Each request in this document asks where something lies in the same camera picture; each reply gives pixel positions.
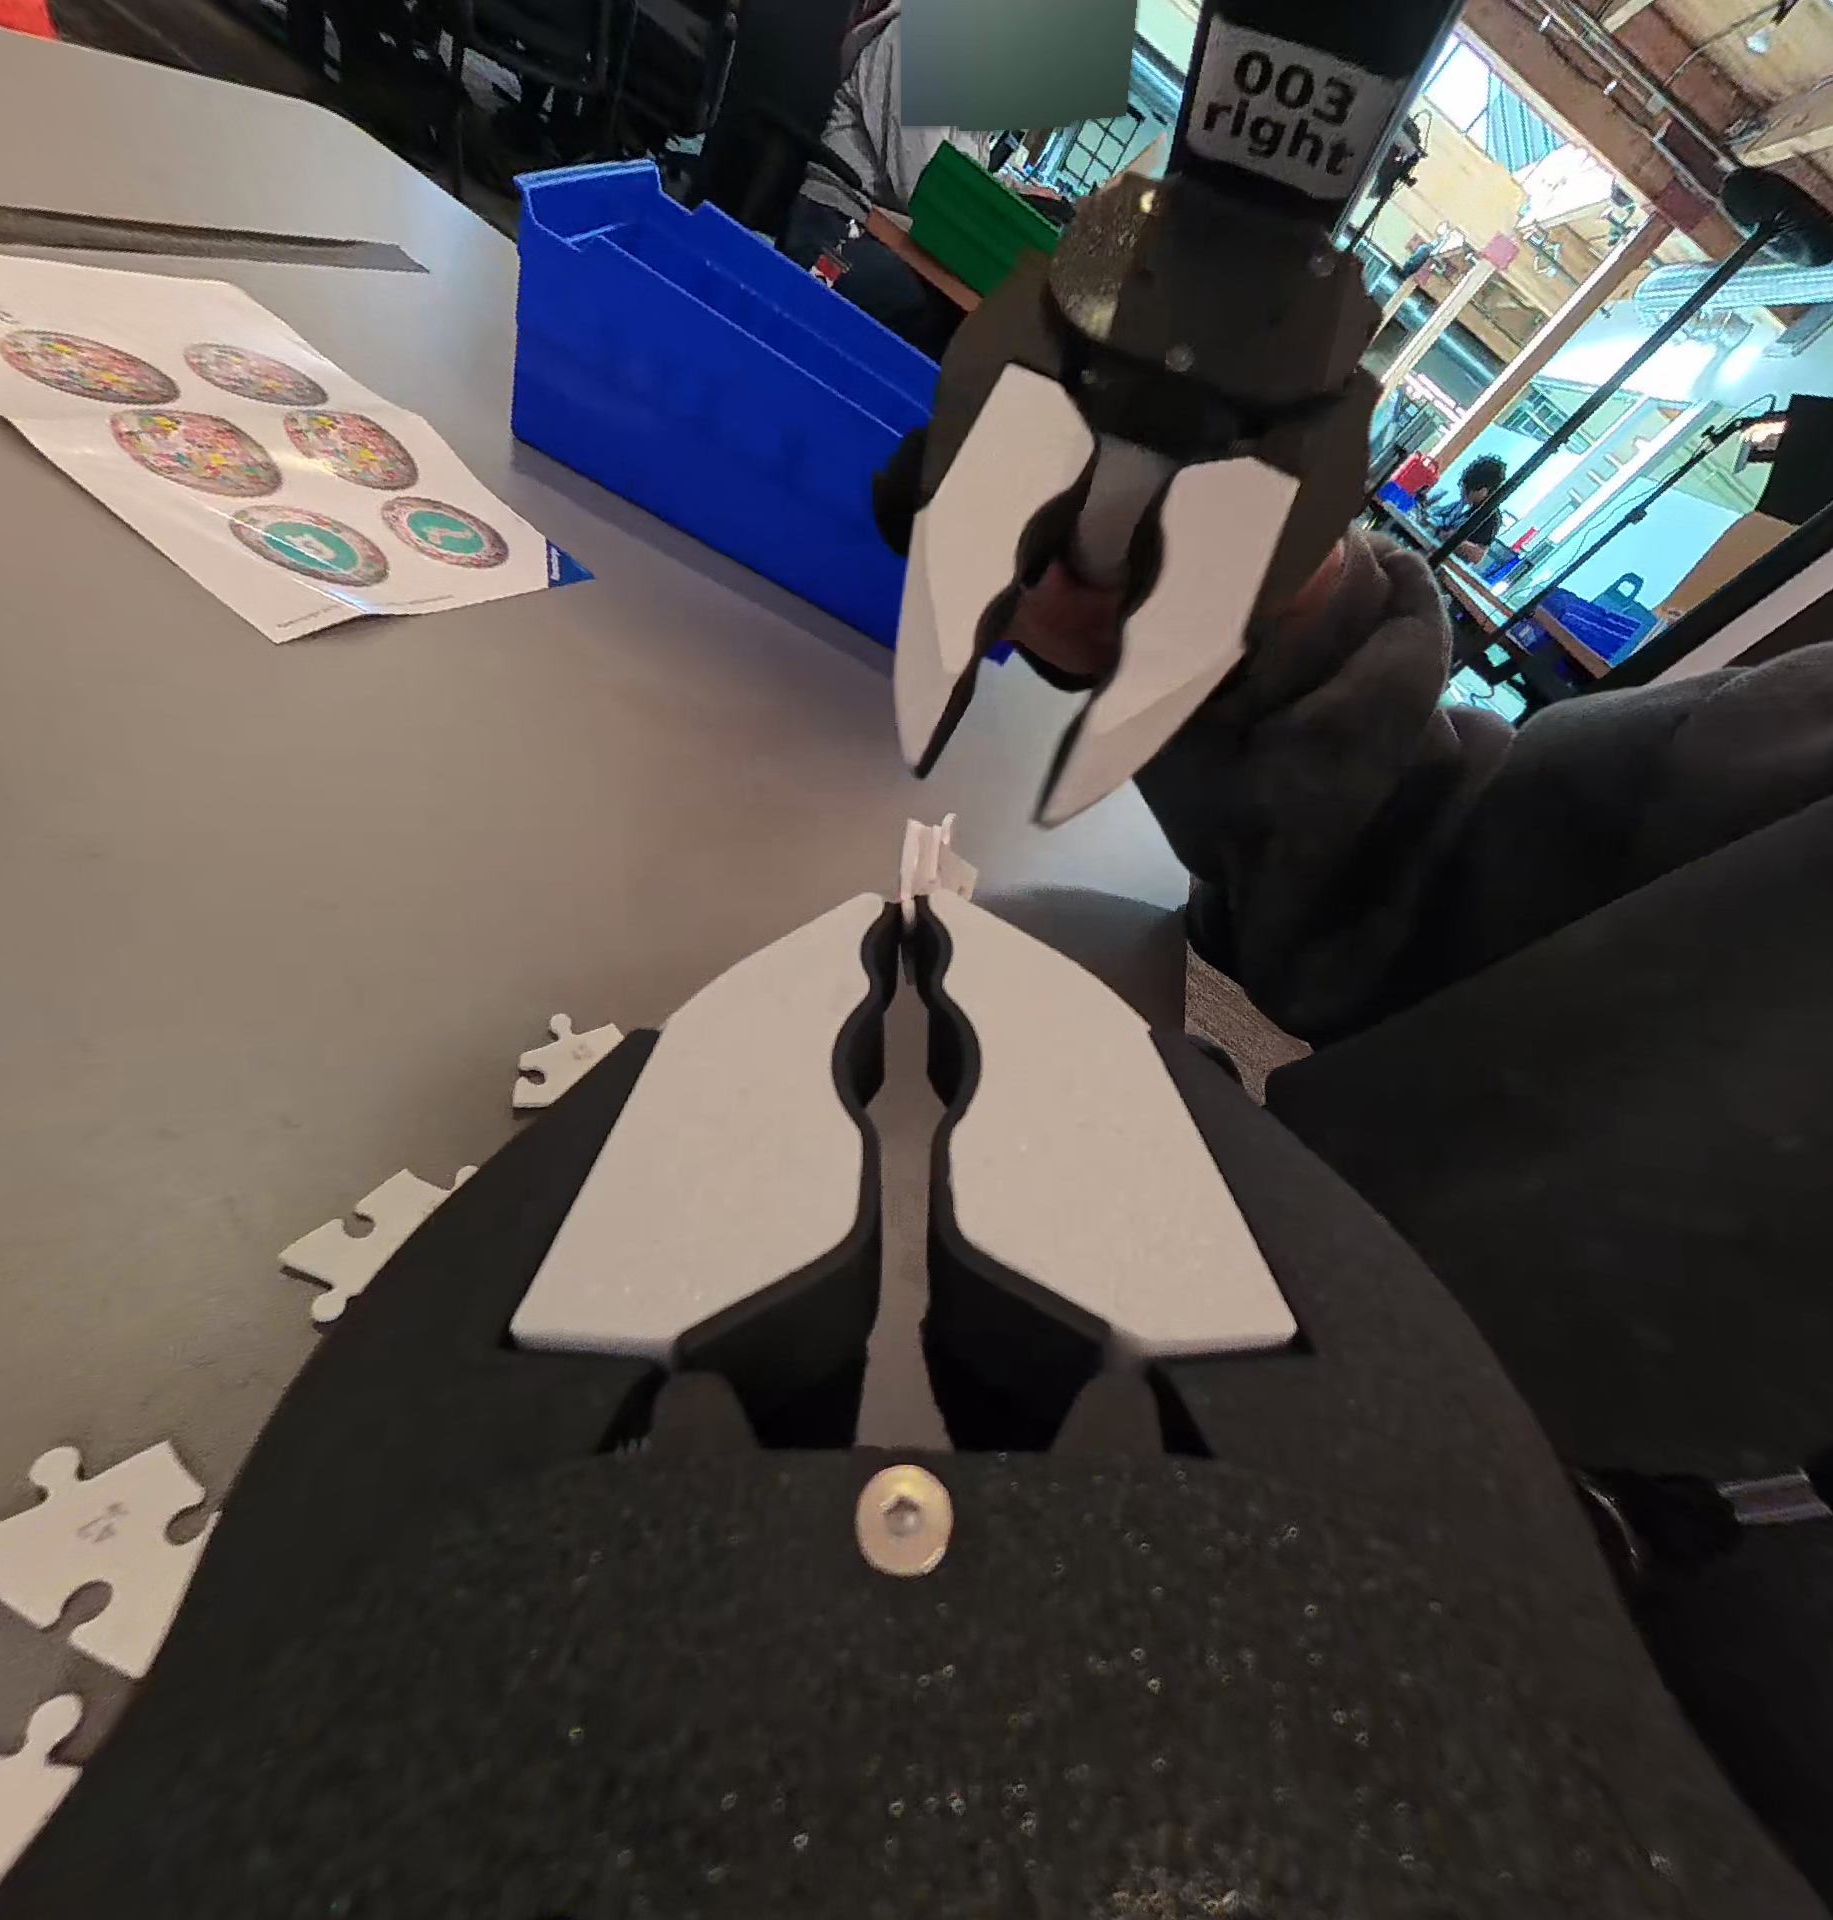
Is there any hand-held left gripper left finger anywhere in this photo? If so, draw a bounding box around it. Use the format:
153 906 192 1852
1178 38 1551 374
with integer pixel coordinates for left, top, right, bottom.
512 895 910 1369

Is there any printed instruction leaflet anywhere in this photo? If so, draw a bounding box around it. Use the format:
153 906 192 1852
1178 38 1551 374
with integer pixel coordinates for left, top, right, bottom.
0 252 548 642

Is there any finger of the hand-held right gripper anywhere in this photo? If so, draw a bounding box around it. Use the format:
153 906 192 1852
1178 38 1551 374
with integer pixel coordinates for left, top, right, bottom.
1038 451 1305 829
893 367 1101 782

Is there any blue plastic bin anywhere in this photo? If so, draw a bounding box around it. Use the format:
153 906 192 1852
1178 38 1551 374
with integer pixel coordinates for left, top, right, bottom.
512 157 992 648

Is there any person's right forearm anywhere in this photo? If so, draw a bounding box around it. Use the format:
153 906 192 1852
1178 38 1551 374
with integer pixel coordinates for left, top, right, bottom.
1143 535 1833 1053

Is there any black studio lamp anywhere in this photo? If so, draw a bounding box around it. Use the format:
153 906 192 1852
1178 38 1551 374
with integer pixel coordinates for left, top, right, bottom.
1722 166 1833 279

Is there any person's right hand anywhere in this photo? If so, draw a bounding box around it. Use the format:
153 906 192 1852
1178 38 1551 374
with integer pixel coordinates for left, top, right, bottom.
1013 480 1164 693

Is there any green bin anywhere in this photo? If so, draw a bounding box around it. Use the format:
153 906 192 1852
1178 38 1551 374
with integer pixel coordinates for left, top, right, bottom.
910 145 1074 302

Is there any black lanyard with clip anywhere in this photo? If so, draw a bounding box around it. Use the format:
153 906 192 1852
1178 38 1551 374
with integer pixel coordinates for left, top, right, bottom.
1586 1447 1833 1562

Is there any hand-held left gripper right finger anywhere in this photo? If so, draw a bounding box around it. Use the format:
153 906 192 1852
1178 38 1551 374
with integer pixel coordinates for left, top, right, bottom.
918 895 1298 1369

